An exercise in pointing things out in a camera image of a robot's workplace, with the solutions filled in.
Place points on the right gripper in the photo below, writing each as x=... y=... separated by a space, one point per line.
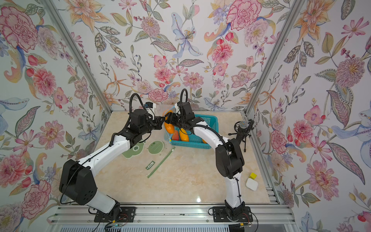
x=173 y=118

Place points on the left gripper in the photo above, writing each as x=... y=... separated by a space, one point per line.
x=158 y=123

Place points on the large orange mango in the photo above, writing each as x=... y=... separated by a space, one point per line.
x=169 y=128

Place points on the clear zip-top bag blue zipper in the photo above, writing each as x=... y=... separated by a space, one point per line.
x=169 y=107

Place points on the small yellow mango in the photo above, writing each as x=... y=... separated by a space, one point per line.
x=184 y=137

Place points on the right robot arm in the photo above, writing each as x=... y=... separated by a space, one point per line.
x=228 y=155

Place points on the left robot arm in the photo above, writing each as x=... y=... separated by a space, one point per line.
x=78 y=177

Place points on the small red-yellow mango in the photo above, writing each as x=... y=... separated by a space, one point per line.
x=175 y=136

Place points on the teal plastic basket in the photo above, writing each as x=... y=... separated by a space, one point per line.
x=195 y=141

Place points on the small yellow cube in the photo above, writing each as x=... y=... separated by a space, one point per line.
x=253 y=176

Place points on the white rounded box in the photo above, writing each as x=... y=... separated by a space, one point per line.
x=252 y=184

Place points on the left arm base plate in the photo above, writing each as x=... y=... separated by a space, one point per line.
x=124 y=214

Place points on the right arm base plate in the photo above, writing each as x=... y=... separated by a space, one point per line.
x=224 y=214

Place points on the left aluminium corner post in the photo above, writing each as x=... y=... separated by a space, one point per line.
x=75 y=51

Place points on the aluminium corner post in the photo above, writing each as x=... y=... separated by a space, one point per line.
x=75 y=51
x=292 y=14

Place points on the aluminium rail front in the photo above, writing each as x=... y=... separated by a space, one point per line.
x=171 y=214

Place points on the right aluminium corner post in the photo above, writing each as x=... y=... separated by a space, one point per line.
x=292 y=14

